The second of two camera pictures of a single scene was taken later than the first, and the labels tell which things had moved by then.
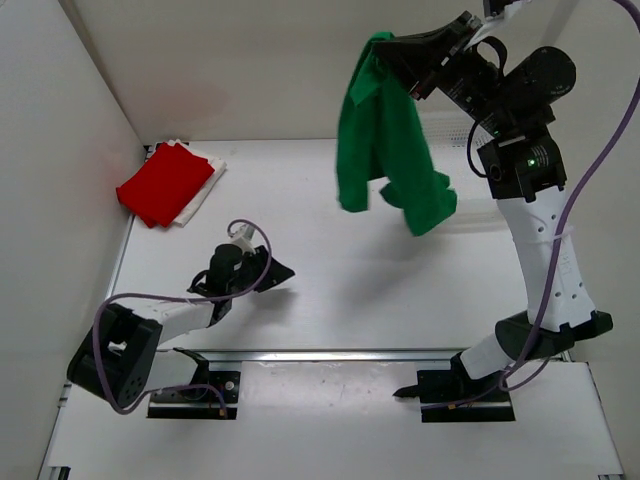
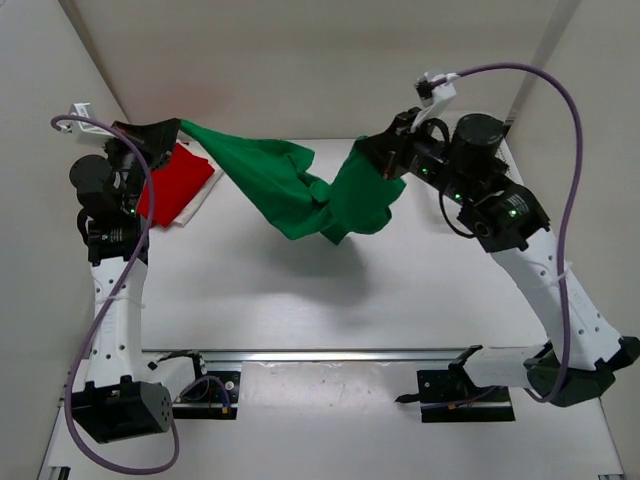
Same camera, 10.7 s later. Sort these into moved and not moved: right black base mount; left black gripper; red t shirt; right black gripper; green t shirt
Moved: right black gripper; green t shirt; left black gripper
Not moved: right black base mount; red t shirt
